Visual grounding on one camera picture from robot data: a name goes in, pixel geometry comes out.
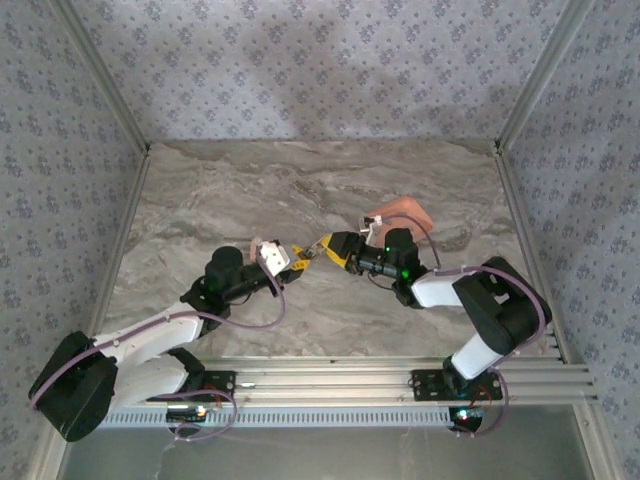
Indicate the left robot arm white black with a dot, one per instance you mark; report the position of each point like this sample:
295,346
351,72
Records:
150,335

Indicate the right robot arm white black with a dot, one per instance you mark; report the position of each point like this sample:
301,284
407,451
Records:
500,310

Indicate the pink plastic tray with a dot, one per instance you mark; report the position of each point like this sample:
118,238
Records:
407,207

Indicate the small circuit board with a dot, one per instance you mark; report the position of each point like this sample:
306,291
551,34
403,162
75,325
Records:
187,414
465,417

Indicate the grey metal sheet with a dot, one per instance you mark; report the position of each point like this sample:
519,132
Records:
325,455

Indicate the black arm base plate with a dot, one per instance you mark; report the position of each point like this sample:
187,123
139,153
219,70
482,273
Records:
220,382
427,385

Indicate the aluminium table edge rail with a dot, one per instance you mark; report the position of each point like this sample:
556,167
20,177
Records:
522,220
121,240

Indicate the aluminium mounting rail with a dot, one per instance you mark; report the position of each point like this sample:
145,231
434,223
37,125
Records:
325,380

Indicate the aluminium frame post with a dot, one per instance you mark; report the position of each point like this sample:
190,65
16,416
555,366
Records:
540,75
103,75

